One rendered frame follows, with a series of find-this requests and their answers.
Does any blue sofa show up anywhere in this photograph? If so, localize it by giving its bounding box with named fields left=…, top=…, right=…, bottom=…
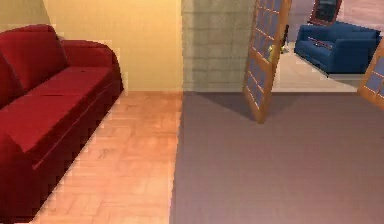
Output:
left=293, top=21, right=383, bottom=76

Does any yellow door handle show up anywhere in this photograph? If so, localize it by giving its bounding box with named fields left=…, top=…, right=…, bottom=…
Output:
left=267, top=45, right=278, bottom=64

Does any red sofa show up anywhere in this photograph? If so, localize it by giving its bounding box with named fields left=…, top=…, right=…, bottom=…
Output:
left=0, top=23, right=125, bottom=224

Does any dark framed picture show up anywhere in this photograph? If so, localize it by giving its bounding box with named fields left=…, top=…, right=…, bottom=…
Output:
left=308, top=0, right=343, bottom=27

